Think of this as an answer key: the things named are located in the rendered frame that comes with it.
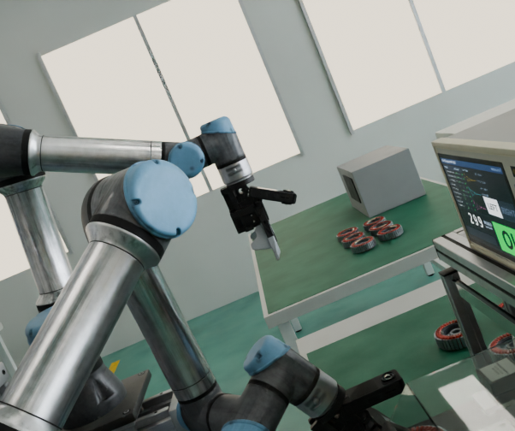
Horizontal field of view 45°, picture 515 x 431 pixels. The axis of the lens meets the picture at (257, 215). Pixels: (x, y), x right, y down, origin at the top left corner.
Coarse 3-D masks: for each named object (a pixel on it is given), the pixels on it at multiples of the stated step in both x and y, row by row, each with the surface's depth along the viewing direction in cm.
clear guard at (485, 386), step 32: (480, 352) 86; (512, 352) 83; (416, 384) 85; (448, 384) 82; (480, 384) 79; (512, 384) 76; (416, 416) 80; (448, 416) 75; (480, 416) 73; (512, 416) 70
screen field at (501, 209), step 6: (486, 198) 95; (486, 204) 96; (492, 204) 93; (498, 204) 91; (504, 204) 89; (510, 204) 86; (492, 210) 94; (498, 210) 92; (504, 210) 90; (510, 210) 87; (498, 216) 93; (504, 216) 91; (510, 216) 88
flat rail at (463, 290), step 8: (456, 280) 120; (456, 288) 120; (464, 288) 115; (472, 288) 114; (464, 296) 117; (472, 296) 111; (480, 296) 109; (472, 304) 114; (480, 304) 109; (488, 304) 105; (496, 304) 104; (488, 312) 106; (496, 312) 101; (504, 312) 100; (496, 320) 103; (504, 320) 99; (512, 320) 96; (504, 328) 101; (512, 328) 97
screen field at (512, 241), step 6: (492, 222) 96; (498, 228) 95; (504, 228) 93; (510, 228) 90; (498, 234) 96; (504, 234) 94; (510, 234) 91; (504, 240) 95; (510, 240) 92; (504, 246) 96; (510, 246) 93; (510, 252) 94
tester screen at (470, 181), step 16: (448, 160) 104; (448, 176) 108; (464, 176) 100; (480, 176) 93; (496, 176) 87; (464, 192) 104; (480, 192) 96; (496, 192) 90; (464, 208) 107; (480, 208) 99; (512, 224) 89; (480, 240) 106; (496, 240) 98; (512, 256) 94
